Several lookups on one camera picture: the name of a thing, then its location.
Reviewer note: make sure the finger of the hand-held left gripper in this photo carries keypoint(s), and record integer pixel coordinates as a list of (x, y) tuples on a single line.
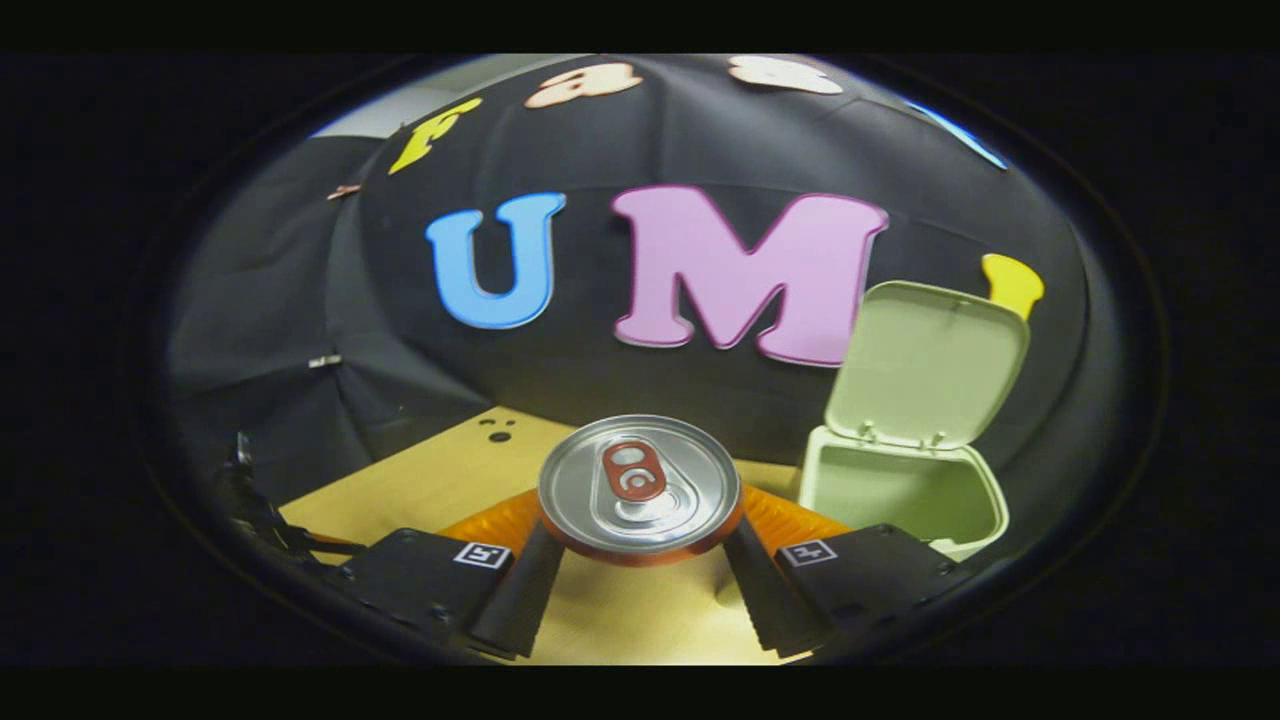
[(340, 546)]

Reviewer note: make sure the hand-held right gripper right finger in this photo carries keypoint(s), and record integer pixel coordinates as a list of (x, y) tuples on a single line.
[(765, 600)]

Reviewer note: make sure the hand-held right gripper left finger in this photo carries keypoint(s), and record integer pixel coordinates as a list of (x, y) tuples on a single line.
[(520, 600)]

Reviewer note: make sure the orange pop can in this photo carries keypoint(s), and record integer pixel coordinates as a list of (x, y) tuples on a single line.
[(640, 480)]

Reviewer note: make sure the cream desktop garbage bin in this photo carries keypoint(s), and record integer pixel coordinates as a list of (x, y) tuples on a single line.
[(920, 370)]

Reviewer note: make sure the wooden desktop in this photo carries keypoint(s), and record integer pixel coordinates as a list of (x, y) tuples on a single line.
[(620, 620)]

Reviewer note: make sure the white cloth clip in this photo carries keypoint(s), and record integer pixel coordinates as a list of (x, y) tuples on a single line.
[(324, 361)]

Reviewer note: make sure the red cloth clip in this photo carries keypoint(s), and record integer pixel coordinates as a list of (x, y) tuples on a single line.
[(343, 191)]

